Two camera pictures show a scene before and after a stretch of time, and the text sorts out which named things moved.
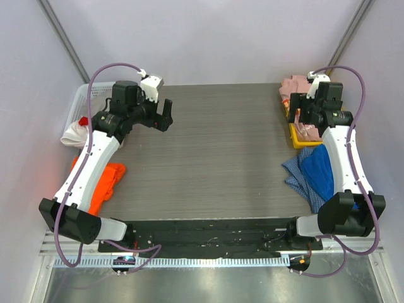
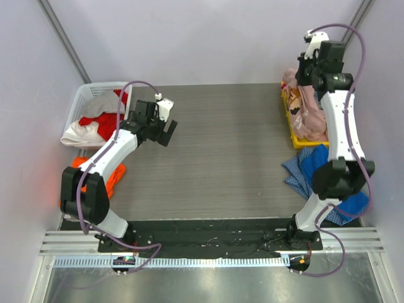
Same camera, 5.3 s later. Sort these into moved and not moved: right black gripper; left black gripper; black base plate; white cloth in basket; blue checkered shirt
Moved: left black gripper; right black gripper
Not moved: blue checkered shirt; black base plate; white cloth in basket
